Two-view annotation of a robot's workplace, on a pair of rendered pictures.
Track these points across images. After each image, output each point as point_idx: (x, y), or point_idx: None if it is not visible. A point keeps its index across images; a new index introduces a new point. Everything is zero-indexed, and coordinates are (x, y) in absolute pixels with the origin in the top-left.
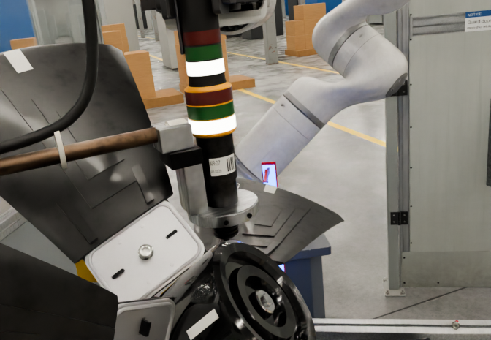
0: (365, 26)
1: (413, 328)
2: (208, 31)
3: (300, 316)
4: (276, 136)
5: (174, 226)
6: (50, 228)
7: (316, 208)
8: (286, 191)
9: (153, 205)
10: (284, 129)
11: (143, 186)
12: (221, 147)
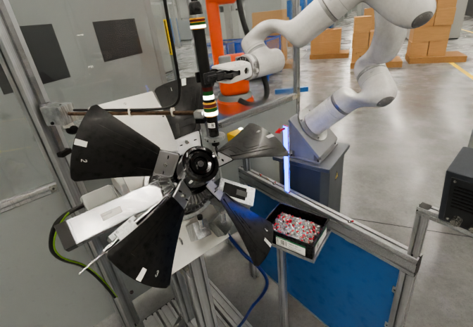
0: (378, 67)
1: (332, 214)
2: (205, 88)
3: (212, 171)
4: (320, 113)
5: (196, 138)
6: (172, 129)
7: (279, 148)
8: (276, 138)
9: (193, 131)
10: (324, 111)
11: (193, 125)
12: (210, 120)
